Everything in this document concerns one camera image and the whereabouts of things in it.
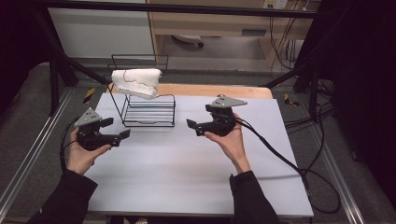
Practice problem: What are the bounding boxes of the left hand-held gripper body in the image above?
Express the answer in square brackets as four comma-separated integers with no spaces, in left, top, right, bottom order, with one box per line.
[74,107,113,152]

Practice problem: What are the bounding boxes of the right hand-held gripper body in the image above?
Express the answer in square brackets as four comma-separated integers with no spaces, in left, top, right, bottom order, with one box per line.
[211,94,248,137]

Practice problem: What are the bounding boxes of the black wire rack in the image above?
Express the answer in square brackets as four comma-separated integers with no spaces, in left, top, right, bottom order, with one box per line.
[103,54,177,129]

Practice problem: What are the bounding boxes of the white towel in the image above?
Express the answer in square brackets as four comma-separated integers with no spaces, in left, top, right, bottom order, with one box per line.
[111,68,163,101]

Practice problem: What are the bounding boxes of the person's left hand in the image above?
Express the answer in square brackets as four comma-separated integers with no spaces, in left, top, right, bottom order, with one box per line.
[66,127,112,175]

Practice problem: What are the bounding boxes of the person's right hand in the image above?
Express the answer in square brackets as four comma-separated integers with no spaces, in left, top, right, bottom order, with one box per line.
[204,112,251,175]

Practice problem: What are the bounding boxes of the wooden table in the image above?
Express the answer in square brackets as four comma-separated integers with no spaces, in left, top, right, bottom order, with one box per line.
[106,83,274,101]

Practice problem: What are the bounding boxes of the yellow black tape marker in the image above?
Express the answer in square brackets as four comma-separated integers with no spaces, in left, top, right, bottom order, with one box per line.
[283,92,301,107]
[82,87,96,105]

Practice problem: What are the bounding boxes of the black metal stand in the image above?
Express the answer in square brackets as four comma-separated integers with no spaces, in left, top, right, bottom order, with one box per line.
[31,6,110,118]
[263,55,321,120]

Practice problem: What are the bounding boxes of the office chair base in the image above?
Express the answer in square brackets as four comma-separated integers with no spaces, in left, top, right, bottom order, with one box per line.
[172,34,205,49]

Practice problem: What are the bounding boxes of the light wooden desk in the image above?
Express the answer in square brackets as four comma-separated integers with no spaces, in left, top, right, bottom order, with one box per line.
[146,0,321,68]

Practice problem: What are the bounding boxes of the white panel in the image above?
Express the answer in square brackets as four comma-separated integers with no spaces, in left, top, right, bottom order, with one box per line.
[48,7,156,59]

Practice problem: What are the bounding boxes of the white power outlet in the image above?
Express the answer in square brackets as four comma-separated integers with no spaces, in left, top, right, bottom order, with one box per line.
[262,0,289,10]

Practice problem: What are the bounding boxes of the black curtain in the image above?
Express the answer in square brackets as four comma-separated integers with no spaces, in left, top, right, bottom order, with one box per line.
[297,0,396,200]

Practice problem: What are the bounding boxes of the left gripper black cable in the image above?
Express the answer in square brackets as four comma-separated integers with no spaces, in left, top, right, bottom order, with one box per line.
[60,117,80,173]

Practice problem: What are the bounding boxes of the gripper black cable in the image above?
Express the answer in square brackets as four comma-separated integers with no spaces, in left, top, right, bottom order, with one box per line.
[233,116,342,215]
[60,117,80,173]

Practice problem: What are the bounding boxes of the aluminium floor rail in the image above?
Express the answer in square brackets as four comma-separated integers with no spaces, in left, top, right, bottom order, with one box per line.
[0,87,76,216]
[307,124,367,224]

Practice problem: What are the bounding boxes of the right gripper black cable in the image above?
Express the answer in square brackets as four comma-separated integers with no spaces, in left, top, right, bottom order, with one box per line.
[233,116,342,215]

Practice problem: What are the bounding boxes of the black floor cable bundle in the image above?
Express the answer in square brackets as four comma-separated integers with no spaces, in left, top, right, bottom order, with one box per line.
[283,77,337,176]

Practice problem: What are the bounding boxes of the hanging cables under desk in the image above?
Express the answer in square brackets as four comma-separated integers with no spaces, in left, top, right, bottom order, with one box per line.
[268,15,301,72]

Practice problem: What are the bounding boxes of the black metal frame bar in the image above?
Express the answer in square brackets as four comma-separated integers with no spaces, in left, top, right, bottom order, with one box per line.
[31,0,319,19]

